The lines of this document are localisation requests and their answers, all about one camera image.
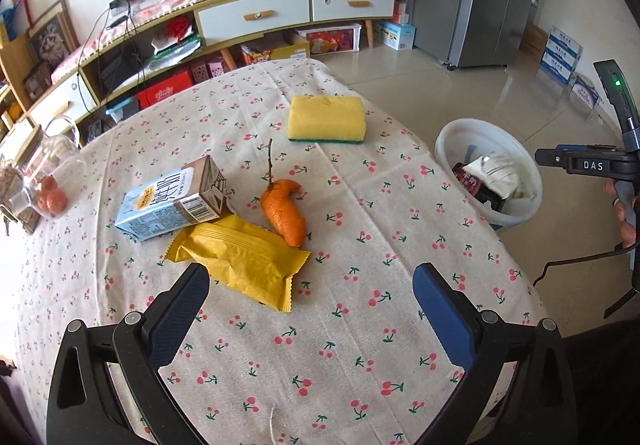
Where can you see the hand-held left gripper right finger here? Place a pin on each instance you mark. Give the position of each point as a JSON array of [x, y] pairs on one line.
[[445, 315]]

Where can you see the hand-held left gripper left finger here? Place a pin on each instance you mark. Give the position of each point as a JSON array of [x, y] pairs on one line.
[[177, 315]]

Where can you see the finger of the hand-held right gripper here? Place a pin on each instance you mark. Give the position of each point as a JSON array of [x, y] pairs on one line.
[[550, 158]]

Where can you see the yellow snack wrapper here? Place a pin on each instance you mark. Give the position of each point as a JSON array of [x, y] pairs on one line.
[[240, 255]]

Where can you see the white plastic bin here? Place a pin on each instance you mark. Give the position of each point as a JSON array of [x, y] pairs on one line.
[[465, 137]]

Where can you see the person's right hand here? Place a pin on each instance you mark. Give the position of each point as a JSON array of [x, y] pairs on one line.
[[625, 215]]

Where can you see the cherry print tablecloth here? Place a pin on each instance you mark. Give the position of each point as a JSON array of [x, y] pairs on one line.
[[350, 325]]

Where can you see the stack of white blue cartons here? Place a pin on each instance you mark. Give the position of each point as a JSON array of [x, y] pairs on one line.
[[561, 55]]

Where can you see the light blue milk carton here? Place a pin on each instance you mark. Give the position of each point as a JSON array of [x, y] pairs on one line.
[[160, 205]]

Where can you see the brown cardboard box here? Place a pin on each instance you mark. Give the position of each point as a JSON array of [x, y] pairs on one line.
[[533, 37]]

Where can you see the orange carrot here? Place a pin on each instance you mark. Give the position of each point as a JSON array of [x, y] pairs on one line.
[[285, 215]]

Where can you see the tangerine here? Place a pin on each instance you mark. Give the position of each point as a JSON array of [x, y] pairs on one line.
[[46, 185], [56, 202]]

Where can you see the glass jar with tomatoes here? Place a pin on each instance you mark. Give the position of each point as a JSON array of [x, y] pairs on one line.
[[65, 160]]

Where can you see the white and blue box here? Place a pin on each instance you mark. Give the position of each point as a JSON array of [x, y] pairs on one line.
[[397, 35]]

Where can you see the blue plastic container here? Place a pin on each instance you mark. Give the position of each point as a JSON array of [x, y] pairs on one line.
[[121, 106]]

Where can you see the red gift box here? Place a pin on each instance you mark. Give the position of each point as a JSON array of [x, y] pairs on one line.
[[165, 92]]

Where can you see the yellow sponge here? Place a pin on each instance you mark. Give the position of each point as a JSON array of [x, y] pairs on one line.
[[325, 117]]

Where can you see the pink patterned boxes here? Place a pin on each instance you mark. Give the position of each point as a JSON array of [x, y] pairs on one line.
[[210, 70]]

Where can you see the clear storage box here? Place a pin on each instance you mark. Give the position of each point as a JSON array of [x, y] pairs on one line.
[[330, 40]]

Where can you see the brown woven box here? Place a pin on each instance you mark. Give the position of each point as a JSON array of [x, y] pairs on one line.
[[37, 81]]

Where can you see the red and green cloths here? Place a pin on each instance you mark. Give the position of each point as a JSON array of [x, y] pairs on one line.
[[175, 40]]

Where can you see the printed snack carton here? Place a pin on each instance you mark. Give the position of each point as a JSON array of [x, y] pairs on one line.
[[270, 54]]

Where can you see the wooden shelf unit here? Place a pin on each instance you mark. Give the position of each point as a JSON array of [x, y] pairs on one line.
[[12, 75]]

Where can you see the framed raccoon picture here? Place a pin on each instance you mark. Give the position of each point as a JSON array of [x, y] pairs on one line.
[[52, 40]]

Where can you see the white and wood cabinet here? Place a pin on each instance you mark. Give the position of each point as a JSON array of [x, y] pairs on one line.
[[250, 17]]

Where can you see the pink patterned mat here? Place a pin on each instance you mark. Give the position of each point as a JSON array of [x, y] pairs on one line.
[[165, 6]]

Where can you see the glass jar with wooden frame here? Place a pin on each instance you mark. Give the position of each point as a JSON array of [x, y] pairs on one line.
[[12, 190]]

